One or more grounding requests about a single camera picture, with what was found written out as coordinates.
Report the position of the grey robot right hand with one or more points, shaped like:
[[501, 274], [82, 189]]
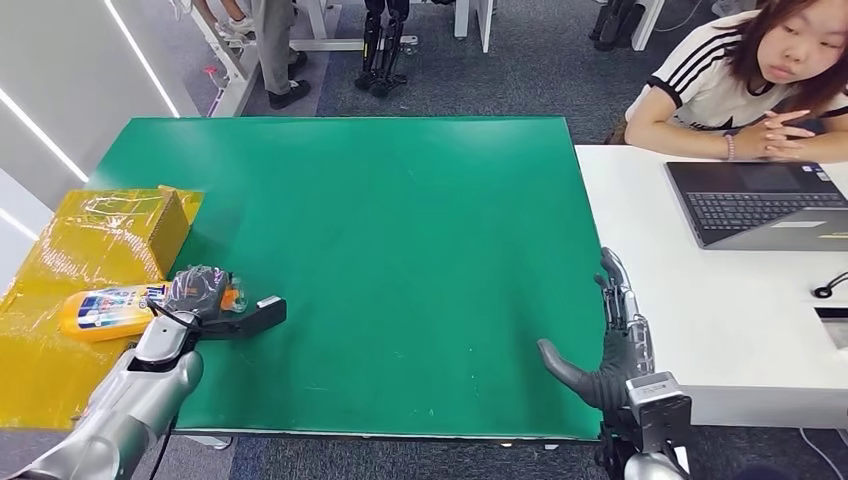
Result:
[[613, 378]]

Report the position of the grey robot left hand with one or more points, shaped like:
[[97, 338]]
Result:
[[195, 291]]

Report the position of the orange detergent bottle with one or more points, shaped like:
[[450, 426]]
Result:
[[106, 311]]

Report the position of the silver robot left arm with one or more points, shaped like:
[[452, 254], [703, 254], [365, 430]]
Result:
[[126, 411]]

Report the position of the white desk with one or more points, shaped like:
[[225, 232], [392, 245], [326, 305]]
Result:
[[729, 318]]

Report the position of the yellow tape-wrapped cardboard box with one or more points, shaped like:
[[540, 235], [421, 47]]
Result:
[[73, 245]]

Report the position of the green table mat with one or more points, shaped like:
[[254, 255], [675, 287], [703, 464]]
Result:
[[397, 265]]

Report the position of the dark grey laptop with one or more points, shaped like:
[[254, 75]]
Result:
[[755, 208]]

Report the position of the person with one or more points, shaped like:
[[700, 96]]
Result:
[[702, 83], [232, 23], [273, 46]]

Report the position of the black robot legs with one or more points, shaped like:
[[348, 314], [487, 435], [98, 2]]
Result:
[[379, 46]]

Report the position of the black chair base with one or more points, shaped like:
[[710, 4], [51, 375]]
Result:
[[611, 26]]

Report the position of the white table leg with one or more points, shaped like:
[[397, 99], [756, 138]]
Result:
[[484, 23], [646, 26]]

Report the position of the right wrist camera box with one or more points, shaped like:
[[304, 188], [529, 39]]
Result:
[[659, 414]]

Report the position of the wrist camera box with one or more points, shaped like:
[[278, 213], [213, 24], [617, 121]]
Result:
[[252, 318], [659, 414]]

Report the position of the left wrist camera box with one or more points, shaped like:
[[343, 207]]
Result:
[[252, 318]]

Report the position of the white desk frame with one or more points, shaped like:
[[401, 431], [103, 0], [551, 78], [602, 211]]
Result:
[[228, 86]]

